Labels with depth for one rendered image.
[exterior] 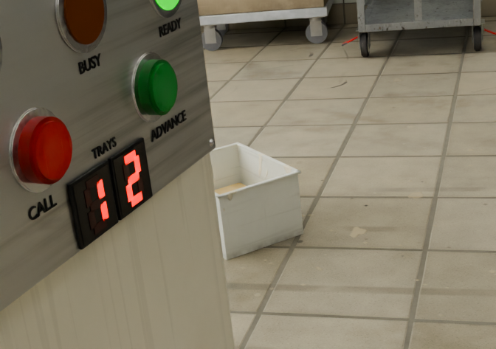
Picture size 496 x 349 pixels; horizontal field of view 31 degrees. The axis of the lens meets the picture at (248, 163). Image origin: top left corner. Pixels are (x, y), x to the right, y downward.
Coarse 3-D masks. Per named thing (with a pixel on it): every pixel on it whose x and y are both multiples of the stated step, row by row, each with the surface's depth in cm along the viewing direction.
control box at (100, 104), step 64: (0, 0) 37; (128, 0) 46; (192, 0) 52; (0, 64) 37; (64, 64) 41; (128, 64) 46; (192, 64) 52; (0, 128) 37; (128, 128) 46; (192, 128) 52; (0, 192) 37; (64, 192) 41; (0, 256) 38; (64, 256) 42
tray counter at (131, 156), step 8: (128, 160) 46; (136, 160) 46; (128, 168) 46; (136, 168) 46; (128, 176) 46; (136, 176) 46; (128, 184) 46; (128, 192) 46; (128, 200) 46; (136, 200) 47
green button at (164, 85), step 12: (156, 60) 47; (144, 72) 46; (156, 72) 46; (168, 72) 48; (144, 84) 46; (156, 84) 47; (168, 84) 48; (144, 96) 46; (156, 96) 47; (168, 96) 48; (144, 108) 47; (156, 108) 47; (168, 108) 48
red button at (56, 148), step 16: (32, 128) 38; (48, 128) 38; (64, 128) 40; (32, 144) 38; (48, 144) 39; (64, 144) 40; (32, 160) 38; (48, 160) 39; (64, 160) 40; (32, 176) 38; (48, 176) 39
